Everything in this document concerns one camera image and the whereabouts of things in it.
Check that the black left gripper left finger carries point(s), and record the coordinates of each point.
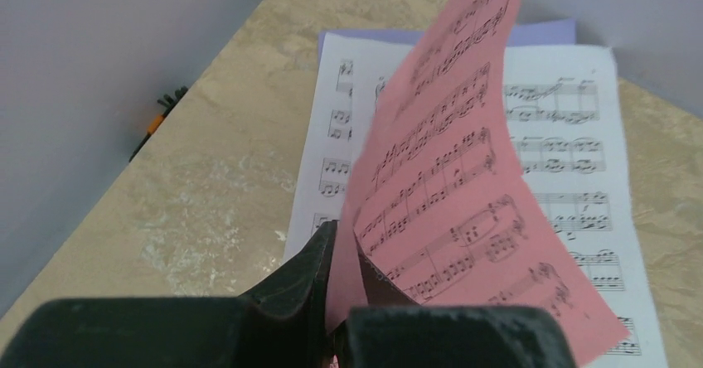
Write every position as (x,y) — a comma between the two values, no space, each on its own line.
(277,323)

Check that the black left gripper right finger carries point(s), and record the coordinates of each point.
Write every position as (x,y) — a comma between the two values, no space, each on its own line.
(458,336)

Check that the pink sheet music page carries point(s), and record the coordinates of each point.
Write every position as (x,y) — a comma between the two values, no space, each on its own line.
(436,201)

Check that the white sheet music page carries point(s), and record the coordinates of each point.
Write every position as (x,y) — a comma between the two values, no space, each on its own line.
(325,162)

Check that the orange black clamp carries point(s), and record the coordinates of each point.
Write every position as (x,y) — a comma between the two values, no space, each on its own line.
(168,102)

